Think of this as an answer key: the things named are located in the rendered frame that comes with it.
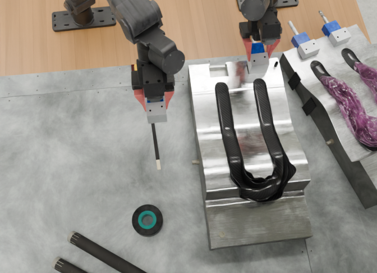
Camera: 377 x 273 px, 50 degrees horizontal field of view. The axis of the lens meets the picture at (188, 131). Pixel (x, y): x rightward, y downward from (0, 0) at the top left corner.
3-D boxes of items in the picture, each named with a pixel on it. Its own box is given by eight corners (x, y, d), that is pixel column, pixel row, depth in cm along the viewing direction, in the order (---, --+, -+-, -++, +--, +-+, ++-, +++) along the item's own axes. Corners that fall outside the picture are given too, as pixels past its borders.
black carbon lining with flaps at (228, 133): (211, 85, 116) (214, 69, 107) (267, 80, 117) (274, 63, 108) (230, 208, 104) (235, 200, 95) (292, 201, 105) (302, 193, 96)
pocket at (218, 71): (207, 69, 119) (208, 63, 116) (225, 68, 120) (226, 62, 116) (209, 83, 118) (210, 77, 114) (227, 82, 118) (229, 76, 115)
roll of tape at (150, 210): (162, 237, 107) (161, 236, 104) (131, 236, 107) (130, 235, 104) (164, 207, 110) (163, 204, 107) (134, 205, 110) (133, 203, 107)
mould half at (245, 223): (187, 80, 124) (188, 57, 111) (271, 72, 126) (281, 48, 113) (209, 250, 107) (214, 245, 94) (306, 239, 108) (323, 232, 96)
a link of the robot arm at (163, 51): (194, 60, 90) (180, 14, 81) (163, 82, 87) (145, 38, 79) (165, 40, 97) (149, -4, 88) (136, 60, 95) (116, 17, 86)
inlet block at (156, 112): (143, 78, 111) (142, 69, 106) (162, 77, 112) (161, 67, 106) (148, 123, 107) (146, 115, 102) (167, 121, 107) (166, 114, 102)
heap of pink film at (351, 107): (312, 80, 119) (321, 66, 111) (364, 59, 122) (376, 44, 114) (360, 158, 111) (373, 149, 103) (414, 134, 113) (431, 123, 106)
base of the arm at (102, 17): (113, 9, 123) (111, -9, 125) (45, 17, 121) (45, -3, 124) (116, 25, 130) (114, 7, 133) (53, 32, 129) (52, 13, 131)
